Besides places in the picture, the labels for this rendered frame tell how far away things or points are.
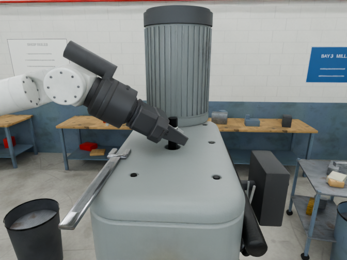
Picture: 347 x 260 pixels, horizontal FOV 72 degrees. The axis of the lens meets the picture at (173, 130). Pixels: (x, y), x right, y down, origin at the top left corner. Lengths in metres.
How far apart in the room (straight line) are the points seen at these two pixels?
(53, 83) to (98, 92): 0.07
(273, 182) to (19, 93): 0.74
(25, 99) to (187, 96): 0.39
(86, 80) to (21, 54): 5.28
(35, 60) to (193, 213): 5.36
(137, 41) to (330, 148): 4.43
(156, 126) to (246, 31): 4.44
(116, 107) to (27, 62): 5.26
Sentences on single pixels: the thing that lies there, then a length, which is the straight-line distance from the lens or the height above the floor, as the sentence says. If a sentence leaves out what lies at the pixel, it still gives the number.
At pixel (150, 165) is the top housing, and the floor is 1.89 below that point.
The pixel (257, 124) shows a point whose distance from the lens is 4.39.
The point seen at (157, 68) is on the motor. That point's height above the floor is 2.05.
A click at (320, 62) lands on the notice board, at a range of 5.29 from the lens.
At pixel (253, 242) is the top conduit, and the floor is 1.80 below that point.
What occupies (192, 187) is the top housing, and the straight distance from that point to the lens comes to 0.39.
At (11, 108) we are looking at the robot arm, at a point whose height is 2.00.
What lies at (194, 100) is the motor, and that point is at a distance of 0.69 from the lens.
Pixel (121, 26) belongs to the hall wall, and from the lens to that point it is 4.90.
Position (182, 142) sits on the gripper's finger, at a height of 1.91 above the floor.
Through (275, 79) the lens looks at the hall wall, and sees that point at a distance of 5.01.
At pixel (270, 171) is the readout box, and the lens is 0.85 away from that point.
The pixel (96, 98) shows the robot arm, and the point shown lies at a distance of 0.47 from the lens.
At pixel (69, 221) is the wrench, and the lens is 0.34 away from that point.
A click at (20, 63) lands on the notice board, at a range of 5.78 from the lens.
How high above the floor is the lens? 2.09
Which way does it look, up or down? 18 degrees down
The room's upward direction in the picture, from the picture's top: straight up
